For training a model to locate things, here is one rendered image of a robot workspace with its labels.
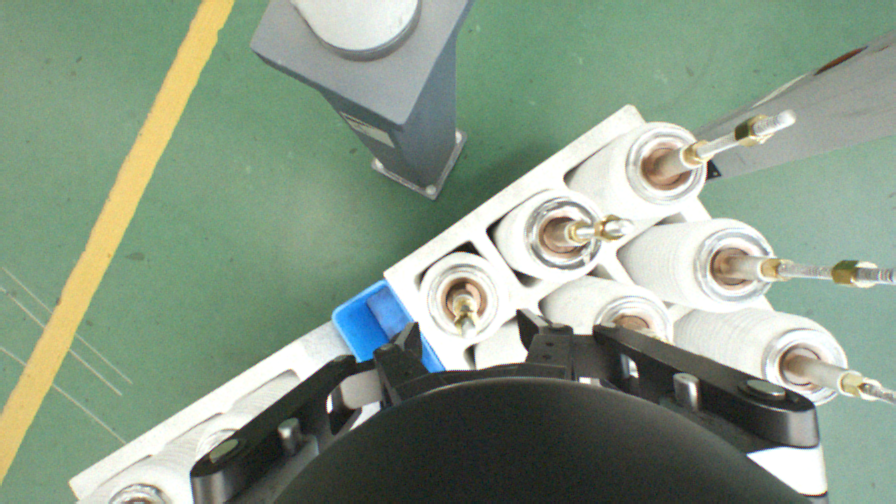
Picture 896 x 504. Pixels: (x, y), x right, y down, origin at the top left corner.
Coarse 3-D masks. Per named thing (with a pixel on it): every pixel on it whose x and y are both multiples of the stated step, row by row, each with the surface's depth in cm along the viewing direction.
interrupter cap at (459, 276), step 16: (448, 272) 24; (464, 272) 24; (480, 272) 24; (432, 288) 24; (448, 288) 24; (464, 288) 24; (480, 288) 24; (496, 288) 24; (432, 304) 24; (448, 304) 24; (480, 304) 24; (496, 304) 24; (432, 320) 24; (448, 320) 24; (480, 320) 24; (496, 320) 24
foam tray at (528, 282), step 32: (608, 128) 31; (576, 160) 31; (512, 192) 31; (480, 224) 31; (640, 224) 31; (416, 256) 31; (480, 256) 38; (608, 256) 31; (416, 288) 32; (512, 288) 31; (544, 288) 31; (416, 320) 32; (672, 320) 31; (448, 352) 31
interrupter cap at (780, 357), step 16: (784, 336) 23; (800, 336) 23; (816, 336) 23; (768, 352) 23; (784, 352) 23; (800, 352) 23; (816, 352) 23; (832, 352) 23; (768, 368) 23; (784, 368) 23; (784, 384) 23; (800, 384) 23; (816, 384) 23; (816, 400) 23
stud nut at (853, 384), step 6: (846, 378) 20; (852, 378) 20; (858, 378) 20; (864, 378) 19; (870, 378) 20; (846, 384) 20; (852, 384) 20; (858, 384) 20; (864, 384) 19; (876, 384) 19; (846, 390) 20; (852, 390) 20; (858, 390) 20; (858, 396) 20; (864, 396) 19; (870, 396) 19
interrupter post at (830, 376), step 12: (792, 360) 23; (804, 360) 23; (816, 360) 22; (792, 372) 23; (804, 372) 22; (816, 372) 22; (828, 372) 21; (840, 372) 20; (852, 372) 20; (828, 384) 21; (840, 384) 20
